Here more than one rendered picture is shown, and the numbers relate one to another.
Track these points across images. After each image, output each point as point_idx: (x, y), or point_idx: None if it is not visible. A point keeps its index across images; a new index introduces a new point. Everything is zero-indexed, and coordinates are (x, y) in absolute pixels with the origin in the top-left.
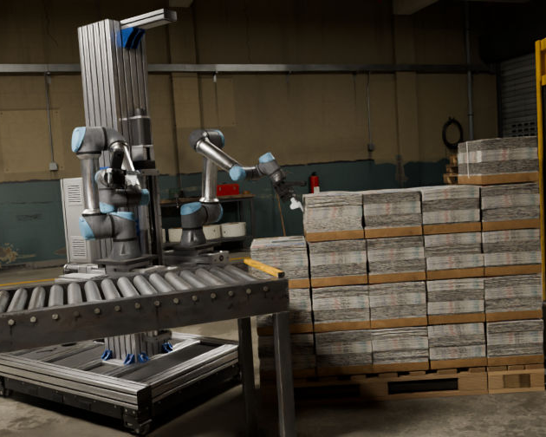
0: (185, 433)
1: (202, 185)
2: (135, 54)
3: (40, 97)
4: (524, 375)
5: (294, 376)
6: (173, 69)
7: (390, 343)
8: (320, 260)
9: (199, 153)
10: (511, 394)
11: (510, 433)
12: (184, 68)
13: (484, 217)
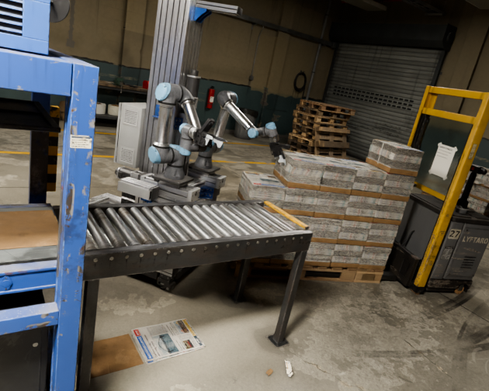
0: (195, 292)
1: (215, 128)
2: (198, 25)
3: None
4: (372, 275)
5: (257, 261)
6: None
7: (313, 250)
8: (290, 198)
9: (224, 108)
10: (364, 283)
11: (372, 311)
12: None
13: (383, 191)
